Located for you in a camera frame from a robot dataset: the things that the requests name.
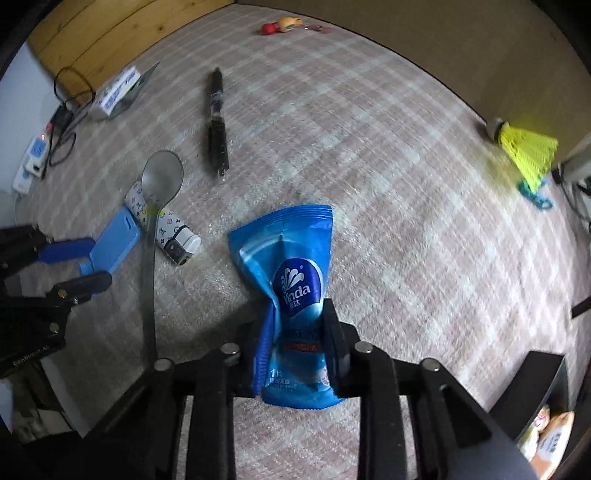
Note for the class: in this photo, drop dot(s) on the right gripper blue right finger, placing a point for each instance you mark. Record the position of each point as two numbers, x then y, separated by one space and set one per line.
358 369

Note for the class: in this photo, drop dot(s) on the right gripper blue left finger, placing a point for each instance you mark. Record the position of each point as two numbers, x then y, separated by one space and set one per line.
235 370

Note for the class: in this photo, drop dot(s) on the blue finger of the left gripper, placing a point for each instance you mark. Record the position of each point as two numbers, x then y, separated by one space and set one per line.
66 250
79 290

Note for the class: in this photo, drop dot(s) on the blue card holder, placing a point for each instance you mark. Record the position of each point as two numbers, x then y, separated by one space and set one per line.
113 245

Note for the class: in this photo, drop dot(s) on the white patterned lighter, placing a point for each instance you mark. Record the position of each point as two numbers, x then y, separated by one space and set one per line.
173 236

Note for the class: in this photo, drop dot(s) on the grey metal spoon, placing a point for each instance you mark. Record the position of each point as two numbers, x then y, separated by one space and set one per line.
161 180

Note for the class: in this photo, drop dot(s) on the blue Vinda tissue packet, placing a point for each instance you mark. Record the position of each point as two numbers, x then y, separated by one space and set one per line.
286 254

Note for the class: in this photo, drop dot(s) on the yellow shuttlecock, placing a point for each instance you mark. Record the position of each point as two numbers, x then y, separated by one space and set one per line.
532 153

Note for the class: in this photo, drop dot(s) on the orange white tissue pack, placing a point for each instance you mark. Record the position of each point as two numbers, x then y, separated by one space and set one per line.
552 445

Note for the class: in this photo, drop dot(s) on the white power strip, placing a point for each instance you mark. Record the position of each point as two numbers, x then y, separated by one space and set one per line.
32 164

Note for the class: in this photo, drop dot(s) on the beige checkered tablecloth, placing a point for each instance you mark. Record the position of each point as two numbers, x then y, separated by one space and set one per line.
435 253

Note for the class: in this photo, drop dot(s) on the white blue small box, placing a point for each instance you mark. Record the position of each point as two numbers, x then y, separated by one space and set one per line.
119 93

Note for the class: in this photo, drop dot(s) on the black pen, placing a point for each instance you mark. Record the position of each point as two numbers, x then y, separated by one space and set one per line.
217 143

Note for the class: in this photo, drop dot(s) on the black storage box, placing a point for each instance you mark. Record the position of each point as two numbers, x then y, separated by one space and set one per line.
542 379

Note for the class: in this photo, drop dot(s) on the pine wood side panel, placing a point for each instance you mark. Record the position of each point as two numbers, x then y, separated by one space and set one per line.
99 38

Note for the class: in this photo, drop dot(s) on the blue plastic clip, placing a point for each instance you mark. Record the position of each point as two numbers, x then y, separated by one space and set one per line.
539 201

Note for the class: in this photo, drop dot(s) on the red orange toy keychain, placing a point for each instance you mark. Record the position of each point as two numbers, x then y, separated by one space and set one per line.
287 24

